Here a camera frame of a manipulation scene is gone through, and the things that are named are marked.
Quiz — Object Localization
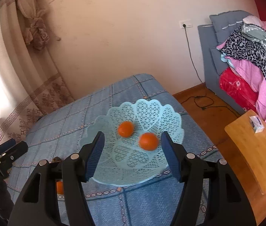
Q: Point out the large orange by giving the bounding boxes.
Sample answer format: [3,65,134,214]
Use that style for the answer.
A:
[56,181,64,195]

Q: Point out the black power cable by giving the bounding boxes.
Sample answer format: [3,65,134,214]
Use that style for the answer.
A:
[183,24,241,118]

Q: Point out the orange tangerine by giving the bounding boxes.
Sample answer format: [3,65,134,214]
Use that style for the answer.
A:
[139,133,159,151]
[118,121,134,138]

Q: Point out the white wall socket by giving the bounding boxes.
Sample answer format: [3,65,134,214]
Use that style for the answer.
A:
[179,20,193,29]

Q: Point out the wooden side table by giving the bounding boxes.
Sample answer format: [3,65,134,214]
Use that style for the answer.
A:
[214,109,266,225]

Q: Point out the pink clothes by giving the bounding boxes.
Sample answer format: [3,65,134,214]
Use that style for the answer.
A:
[217,15,266,122]

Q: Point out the beige patterned curtain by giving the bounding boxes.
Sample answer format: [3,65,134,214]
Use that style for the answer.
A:
[0,0,73,145]

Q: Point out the red blanket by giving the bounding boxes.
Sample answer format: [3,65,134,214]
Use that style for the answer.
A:
[219,67,258,113]

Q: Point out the light blue lattice basket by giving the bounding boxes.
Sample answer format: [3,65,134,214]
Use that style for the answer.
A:
[80,99,185,187]

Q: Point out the leopard print garment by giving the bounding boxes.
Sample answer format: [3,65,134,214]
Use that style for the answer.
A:
[219,24,266,80]

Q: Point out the blue grey sofa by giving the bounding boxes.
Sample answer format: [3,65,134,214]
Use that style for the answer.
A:
[197,10,250,114]

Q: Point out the small white box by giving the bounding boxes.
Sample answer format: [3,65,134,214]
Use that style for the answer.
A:
[249,115,264,133]

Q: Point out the blue patterned bed cover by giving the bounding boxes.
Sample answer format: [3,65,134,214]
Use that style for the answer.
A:
[7,74,221,225]

